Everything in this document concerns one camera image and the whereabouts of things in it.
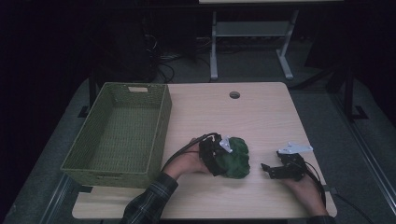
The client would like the white metal stand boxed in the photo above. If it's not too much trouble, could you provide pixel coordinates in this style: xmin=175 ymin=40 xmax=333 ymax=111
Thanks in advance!
xmin=209 ymin=9 xmax=300 ymax=81

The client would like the black metal stand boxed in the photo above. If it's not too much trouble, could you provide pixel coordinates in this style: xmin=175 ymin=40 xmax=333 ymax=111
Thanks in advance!
xmin=292 ymin=62 xmax=370 ymax=122

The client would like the grey tape strip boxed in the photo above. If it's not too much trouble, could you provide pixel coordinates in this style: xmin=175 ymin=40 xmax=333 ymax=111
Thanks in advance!
xmin=321 ymin=185 xmax=339 ymax=195

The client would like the bundle of black floor cables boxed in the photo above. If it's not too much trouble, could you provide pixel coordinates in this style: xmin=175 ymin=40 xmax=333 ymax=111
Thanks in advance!
xmin=143 ymin=34 xmax=213 ymax=83

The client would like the black metal post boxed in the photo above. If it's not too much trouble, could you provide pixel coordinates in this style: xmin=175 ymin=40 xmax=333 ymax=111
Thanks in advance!
xmin=78 ymin=71 xmax=97 ymax=119

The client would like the green woven basket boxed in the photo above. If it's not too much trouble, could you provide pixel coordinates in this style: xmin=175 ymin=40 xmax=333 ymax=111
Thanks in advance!
xmin=60 ymin=81 xmax=173 ymax=189

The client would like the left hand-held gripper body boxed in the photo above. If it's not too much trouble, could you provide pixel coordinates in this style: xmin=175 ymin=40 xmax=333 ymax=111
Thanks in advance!
xmin=199 ymin=133 xmax=233 ymax=171

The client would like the person's left hand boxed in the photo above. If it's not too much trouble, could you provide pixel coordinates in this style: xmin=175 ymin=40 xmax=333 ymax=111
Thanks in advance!
xmin=162 ymin=138 xmax=213 ymax=181

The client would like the thin black floor cable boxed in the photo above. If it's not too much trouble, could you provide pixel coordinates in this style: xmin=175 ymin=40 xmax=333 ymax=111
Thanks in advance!
xmin=334 ymin=192 xmax=375 ymax=224

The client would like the metal floor rail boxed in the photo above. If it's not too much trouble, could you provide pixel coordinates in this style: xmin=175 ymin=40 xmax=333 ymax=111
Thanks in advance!
xmin=40 ymin=174 xmax=78 ymax=224
xmin=330 ymin=92 xmax=396 ymax=216

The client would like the green knitted cloth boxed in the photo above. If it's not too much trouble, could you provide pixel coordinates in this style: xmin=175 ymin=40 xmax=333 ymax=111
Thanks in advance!
xmin=214 ymin=136 xmax=251 ymax=180

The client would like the person's right hand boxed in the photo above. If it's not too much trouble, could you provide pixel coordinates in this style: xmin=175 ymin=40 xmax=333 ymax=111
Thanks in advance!
xmin=281 ymin=178 xmax=329 ymax=217

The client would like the right hand-held gripper black cable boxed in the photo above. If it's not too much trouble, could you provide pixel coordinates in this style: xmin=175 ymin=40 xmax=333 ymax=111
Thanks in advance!
xmin=304 ymin=161 xmax=327 ymax=208

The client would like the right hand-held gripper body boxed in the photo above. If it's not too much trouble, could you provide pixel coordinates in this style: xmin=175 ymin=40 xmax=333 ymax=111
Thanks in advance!
xmin=276 ymin=142 xmax=314 ymax=182

